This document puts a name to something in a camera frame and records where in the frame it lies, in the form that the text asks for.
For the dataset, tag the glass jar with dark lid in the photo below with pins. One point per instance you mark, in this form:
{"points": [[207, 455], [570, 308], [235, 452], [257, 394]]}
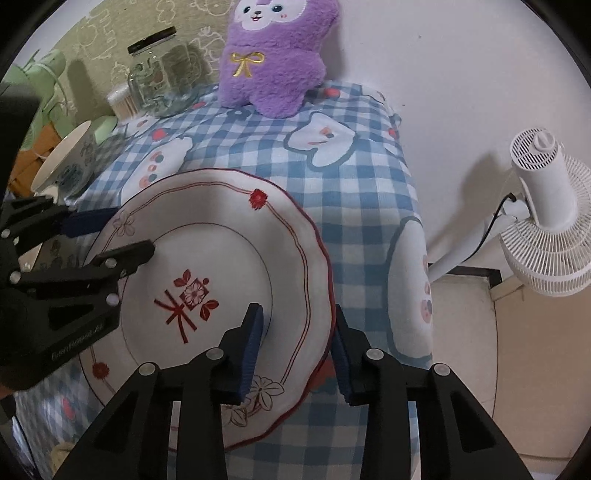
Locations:
{"points": [[161, 78]]}

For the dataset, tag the wooden bed headboard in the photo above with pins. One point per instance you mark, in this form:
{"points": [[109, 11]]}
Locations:
{"points": [[27, 170]]}

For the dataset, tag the white plate with red pattern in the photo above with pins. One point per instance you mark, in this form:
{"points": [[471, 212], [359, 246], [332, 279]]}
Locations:
{"points": [[207, 244]]}

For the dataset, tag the green patterned board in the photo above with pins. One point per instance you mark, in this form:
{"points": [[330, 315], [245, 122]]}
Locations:
{"points": [[115, 18]]}

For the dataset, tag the purple plush toy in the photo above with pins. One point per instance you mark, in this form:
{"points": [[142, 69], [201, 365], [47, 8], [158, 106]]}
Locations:
{"points": [[272, 74]]}

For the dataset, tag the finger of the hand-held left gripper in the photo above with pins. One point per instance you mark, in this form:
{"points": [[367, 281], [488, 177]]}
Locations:
{"points": [[87, 221], [134, 256]]}

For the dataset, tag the cotton swab container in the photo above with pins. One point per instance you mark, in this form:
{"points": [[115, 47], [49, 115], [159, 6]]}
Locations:
{"points": [[122, 104]]}

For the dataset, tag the beige door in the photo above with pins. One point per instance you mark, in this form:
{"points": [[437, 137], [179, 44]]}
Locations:
{"points": [[545, 369]]}

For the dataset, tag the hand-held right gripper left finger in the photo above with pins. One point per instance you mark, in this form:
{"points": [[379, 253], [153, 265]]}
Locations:
{"points": [[251, 355]]}

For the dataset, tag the blue checkered tablecloth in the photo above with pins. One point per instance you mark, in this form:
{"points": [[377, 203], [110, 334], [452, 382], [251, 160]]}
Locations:
{"points": [[351, 184]]}

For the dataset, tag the white floor fan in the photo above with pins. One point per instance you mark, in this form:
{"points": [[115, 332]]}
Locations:
{"points": [[545, 184]]}

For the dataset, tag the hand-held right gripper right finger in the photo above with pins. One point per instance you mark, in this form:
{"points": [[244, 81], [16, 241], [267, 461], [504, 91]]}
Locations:
{"points": [[341, 364]]}

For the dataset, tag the green desk fan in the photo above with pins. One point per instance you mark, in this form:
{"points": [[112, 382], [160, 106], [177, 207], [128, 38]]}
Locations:
{"points": [[48, 69]]}

